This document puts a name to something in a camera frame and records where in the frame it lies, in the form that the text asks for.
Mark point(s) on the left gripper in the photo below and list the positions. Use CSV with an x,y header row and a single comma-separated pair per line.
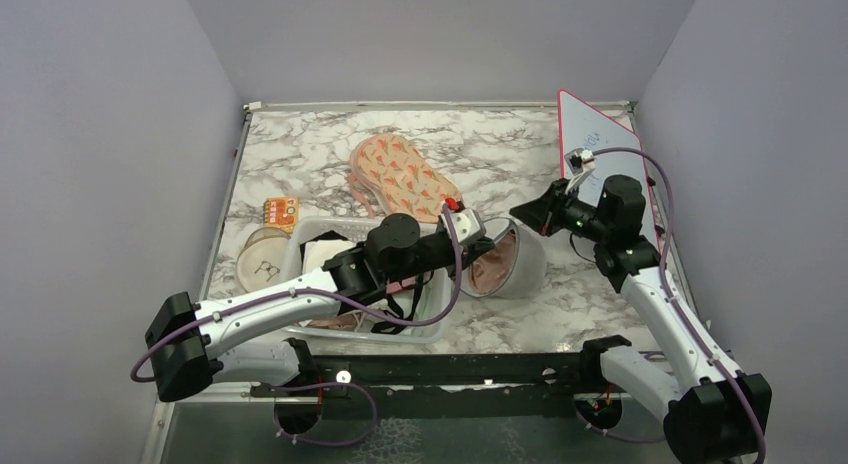
x,y
471,250

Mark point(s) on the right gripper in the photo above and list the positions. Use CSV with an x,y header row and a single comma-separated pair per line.
x,y
537,213

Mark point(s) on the peach lace bra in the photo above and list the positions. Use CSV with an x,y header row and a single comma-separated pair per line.
x,y
489,272

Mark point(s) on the white mesh laundry bag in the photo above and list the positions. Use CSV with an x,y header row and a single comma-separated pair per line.
x,y
530,265

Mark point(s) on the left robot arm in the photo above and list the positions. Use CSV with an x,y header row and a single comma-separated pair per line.
x,y
192,345

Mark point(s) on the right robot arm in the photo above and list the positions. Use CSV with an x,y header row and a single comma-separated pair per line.
x,y
709,408

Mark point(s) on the pink black bra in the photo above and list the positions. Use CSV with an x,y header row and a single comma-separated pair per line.
x,y
402,302

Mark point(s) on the white plastic laundry basket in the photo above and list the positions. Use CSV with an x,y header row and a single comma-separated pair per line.
x,y
436,295

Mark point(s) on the pink framed whiteboard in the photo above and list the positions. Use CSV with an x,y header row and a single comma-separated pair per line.
x,y
583,126

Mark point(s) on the floral tulip pattern pouch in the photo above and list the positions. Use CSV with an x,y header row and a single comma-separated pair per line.
x,y
389,169

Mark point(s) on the white cloth garment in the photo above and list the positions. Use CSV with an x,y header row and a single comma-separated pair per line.
x,y
313,254

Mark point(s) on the orange card packet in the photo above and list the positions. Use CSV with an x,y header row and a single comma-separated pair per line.
x,y
281,213

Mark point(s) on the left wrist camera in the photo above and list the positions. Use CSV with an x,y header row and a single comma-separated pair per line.
x,y
468,227

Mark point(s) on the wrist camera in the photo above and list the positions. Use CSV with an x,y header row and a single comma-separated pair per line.
x,y
581,163
468,227

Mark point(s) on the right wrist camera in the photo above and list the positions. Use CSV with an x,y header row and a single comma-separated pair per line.
x,y
581,163

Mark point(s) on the black front mounting rail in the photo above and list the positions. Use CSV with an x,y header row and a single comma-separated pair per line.
x,y
357,387

